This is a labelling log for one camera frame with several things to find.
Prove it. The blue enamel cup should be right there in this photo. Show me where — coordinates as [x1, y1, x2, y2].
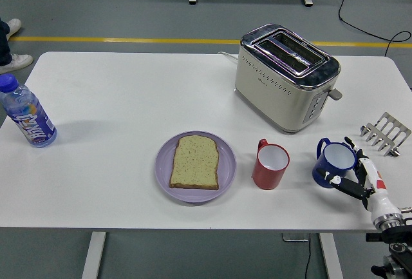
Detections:
[312, 137, 357, 189]

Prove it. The grey bracket under table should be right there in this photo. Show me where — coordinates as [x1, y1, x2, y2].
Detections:
[282, 233, 310, 243]

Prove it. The bread slice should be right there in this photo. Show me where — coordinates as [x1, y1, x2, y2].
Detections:
[169, 135, 220, 191]

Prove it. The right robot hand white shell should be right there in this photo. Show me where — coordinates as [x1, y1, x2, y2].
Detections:
[316, 136, 400, 225]

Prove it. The black floor cable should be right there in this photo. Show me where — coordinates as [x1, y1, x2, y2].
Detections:
[333, 0, 412, 57]

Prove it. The purple round plate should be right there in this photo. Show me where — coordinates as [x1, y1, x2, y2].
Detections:
[154, 130, 238, 204]

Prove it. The black cable under table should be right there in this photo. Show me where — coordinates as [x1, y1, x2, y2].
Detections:
[304, 242, 314, 279]

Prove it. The person's leg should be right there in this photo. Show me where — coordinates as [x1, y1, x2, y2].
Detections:
[0, 17, 14, 67]

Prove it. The white toaster cord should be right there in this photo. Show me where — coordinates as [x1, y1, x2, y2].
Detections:
[217, 51, 239, 64]

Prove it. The plastic bottle blue label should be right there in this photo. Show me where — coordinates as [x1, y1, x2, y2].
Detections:
[0, 73, 58, 148]

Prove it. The red enamel cup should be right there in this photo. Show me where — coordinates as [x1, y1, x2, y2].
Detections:
[252, 138, 290, 191]

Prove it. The metal toast rack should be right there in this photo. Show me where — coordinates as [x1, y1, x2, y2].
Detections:
[359, 111, 412, 158]

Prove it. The cream and chrome toaster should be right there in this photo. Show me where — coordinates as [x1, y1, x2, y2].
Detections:
[234, 23, 343, 135]

